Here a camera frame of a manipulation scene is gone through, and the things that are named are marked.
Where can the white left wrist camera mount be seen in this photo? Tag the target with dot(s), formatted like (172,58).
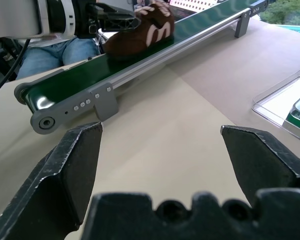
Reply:
(70,17)

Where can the person in blue jeans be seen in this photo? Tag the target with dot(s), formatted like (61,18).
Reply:
(52,56)

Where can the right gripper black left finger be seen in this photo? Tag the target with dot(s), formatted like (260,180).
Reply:
(65,170)

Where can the white board with red dots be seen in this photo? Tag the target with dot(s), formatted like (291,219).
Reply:
(190,5)

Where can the brown plush shoe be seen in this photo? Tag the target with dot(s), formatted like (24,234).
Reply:
(132,41)

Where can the clear plastic shoebox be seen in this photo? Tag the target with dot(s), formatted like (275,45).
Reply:
(275,100)

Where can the green belt conveyor, grey frame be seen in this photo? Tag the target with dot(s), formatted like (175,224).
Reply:
(72,80)

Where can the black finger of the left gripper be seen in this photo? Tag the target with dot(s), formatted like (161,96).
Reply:
(110,9)
(120,23)

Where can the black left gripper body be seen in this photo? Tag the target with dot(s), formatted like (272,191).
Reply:
(86,22)

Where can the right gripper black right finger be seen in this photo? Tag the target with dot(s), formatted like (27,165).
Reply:
(260,160)

